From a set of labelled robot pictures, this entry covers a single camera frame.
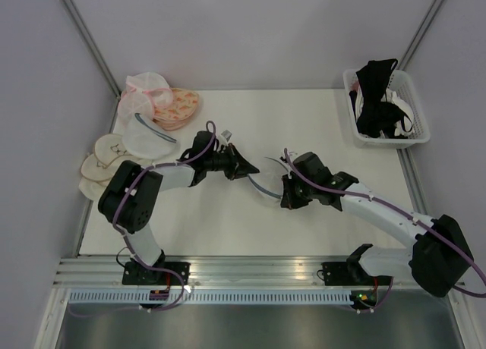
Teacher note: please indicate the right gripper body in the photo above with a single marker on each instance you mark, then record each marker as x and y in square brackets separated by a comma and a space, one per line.
[304, 191]

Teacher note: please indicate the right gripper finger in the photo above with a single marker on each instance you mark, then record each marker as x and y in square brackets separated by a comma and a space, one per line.
[287, 201]
[288, 183]

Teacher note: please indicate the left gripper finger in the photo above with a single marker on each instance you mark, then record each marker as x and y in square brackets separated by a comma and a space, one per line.
[243, 171]
[239, 161]

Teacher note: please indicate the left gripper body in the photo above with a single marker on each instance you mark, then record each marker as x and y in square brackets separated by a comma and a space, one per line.
[225, 162]

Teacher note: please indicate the white mesh bag blue zipper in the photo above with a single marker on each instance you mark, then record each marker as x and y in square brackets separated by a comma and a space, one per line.
[268, 181]

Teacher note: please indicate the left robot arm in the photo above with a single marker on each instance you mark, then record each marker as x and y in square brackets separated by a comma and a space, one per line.
[129, 200]

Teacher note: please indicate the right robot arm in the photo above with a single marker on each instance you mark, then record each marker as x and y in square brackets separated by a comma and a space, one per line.
[434, 251]

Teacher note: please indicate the orange patterned laundry bag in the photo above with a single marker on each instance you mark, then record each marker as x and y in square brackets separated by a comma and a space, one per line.
[179, 113]

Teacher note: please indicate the white mesh bag blue trim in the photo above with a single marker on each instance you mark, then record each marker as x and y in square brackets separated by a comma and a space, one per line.
[146, 140]

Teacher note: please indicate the black bra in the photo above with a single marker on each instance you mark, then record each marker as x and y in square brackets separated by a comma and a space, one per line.
[376, 115]

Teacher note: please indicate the pink trimmed mesh bag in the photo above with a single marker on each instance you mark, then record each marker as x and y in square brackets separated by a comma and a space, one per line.
[131, 103]

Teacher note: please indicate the pink mesh bag top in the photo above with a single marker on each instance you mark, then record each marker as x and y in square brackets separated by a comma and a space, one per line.
[148, 82]

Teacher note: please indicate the beige laundry bag top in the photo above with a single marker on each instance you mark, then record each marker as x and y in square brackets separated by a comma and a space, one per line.
[108, 148]

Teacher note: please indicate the beige laundry bag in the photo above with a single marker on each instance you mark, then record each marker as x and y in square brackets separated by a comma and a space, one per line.
[94, 170]
[108, 148]
[92, 190]

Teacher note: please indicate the white bra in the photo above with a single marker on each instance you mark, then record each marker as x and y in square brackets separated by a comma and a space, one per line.
[402, 112]

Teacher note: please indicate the beige laundry bag middle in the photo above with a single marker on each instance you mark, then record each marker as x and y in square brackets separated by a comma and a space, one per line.
[94, 170]

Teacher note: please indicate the beige laundry bag bottom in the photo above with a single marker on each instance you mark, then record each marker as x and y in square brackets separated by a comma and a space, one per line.
[92, 190]

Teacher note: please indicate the white plastic basket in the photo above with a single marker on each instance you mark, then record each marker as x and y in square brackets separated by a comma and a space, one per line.
[400, 83]

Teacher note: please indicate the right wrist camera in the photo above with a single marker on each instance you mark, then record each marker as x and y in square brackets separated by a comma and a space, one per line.
[288, 158]

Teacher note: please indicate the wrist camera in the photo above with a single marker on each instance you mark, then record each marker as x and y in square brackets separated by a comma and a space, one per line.
[288, 158]
[226, 135]

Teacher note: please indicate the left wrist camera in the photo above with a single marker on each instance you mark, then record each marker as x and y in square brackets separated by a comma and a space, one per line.
[226, 135]

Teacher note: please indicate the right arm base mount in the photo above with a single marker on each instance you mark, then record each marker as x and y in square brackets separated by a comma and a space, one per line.
[337, 274]

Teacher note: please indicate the white slotted cable duct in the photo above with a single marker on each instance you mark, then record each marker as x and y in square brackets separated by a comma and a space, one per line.
[213, 296]

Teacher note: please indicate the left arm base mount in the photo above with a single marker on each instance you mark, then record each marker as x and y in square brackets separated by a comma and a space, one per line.
[135, 274]

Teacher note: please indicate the aluminium rail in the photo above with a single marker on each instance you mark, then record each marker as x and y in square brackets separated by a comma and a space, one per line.
[205, 271]

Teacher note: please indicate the left aluminium frame post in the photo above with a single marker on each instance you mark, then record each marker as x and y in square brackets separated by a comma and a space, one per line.
[87, 38]

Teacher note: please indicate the aluminium frame post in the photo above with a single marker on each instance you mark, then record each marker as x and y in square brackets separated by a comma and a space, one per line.
[87, 38]
[423, 28]

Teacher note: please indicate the right aluminium frame post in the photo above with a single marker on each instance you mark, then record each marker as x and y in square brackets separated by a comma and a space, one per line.
[423, 28]

